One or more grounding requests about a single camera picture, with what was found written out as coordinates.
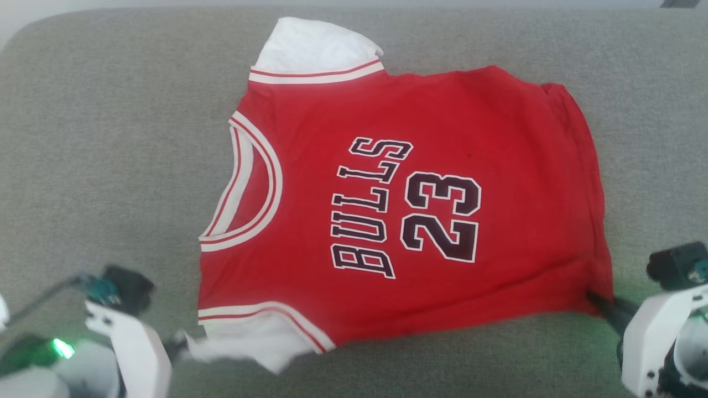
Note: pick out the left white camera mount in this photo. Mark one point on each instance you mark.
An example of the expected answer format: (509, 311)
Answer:
(138, 354)

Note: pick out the red Bulls 23 jersey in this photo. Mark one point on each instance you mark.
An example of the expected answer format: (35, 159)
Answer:
(498, 166)

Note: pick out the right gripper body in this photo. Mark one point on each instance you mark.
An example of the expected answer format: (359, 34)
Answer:
(691, 354)

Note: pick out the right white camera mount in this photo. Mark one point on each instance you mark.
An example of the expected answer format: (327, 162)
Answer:
(650, 342)

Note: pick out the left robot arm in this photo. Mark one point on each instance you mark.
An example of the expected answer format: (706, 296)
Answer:
(27, 388)

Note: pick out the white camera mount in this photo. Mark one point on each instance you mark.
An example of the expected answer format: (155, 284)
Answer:
(650, 342)
(138, 354)

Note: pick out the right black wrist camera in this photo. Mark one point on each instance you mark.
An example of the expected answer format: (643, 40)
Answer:
(672, 265)

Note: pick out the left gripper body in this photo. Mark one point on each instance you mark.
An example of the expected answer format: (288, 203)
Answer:
(83, 370)

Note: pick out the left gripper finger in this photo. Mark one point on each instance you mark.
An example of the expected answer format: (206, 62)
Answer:
(176, 348)

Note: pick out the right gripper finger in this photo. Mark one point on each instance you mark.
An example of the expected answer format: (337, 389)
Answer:
(608, 309)

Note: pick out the grey fabric sofa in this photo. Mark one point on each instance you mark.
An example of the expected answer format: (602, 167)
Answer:
(110, 138)

